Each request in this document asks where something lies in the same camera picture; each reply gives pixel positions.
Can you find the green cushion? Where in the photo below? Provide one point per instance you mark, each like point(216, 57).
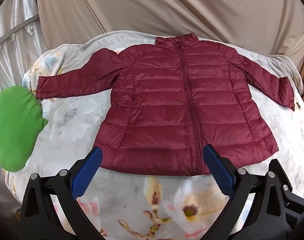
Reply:
point(13, 127)

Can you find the maroon puffer jacket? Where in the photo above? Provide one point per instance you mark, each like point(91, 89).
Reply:
point(177, 105)

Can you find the floral blanket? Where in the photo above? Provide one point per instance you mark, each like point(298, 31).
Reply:
point(142, 205)

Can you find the grey metal bar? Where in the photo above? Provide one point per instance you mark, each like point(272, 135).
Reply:
point(15, 29)

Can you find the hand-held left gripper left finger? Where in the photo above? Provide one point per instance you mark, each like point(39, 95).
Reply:
point(88, 168)

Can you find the beige backdrop sheet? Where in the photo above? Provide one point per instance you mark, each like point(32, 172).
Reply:
point(167, 7)

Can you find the white satin curtain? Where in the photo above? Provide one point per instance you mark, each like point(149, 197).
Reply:
point(14, 30)

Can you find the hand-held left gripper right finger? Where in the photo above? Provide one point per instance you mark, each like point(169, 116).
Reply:
point(218, 170)

